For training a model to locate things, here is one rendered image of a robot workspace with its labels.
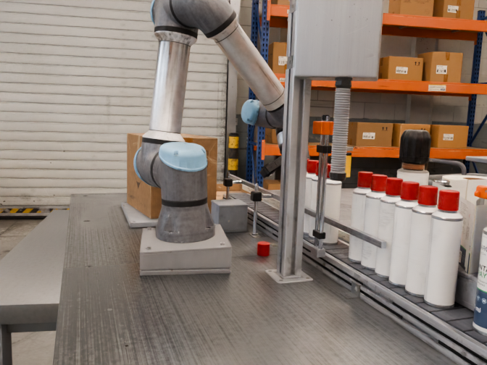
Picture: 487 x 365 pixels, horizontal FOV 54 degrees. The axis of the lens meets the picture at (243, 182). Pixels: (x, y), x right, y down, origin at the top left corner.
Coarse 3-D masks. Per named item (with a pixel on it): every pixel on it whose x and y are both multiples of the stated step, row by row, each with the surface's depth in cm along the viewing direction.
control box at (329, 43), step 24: (312, 0) 96; (336, 0) 95; (360, 0) 94; (312, 24) 97; (336, 24) 96; (360, 24) 94; (312, 48) 98; (336, 48) 96; (360, 48) 95; (312, 72) 98; (336, 72) 97; (360, 72) 96
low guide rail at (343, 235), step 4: (244, 188) 196; (248, 188) 191; (268, 200) 171; (272, 200) 167; (276, 200) 164; (276, 204) 164; (340, 232) 124; (344, 232) 122; (340, 236) 124; (344, 236) 122; (348, 236) 120; (348, 240) 120
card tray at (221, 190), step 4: (220, 184) 229; (236, 184) 231; (240, 184) 232; (220, 188) 229; (224, 188) 229; (232, 188) 231; (236, 188) 231; (240, 188) 232; (220, 192) 226; (224, 192) 226; (232, 192) 227; (236, 192) 228; (240, 192) 228; (244, 192) 226; (248, 192) 221; (216, 196) 214; (220, 196) 214
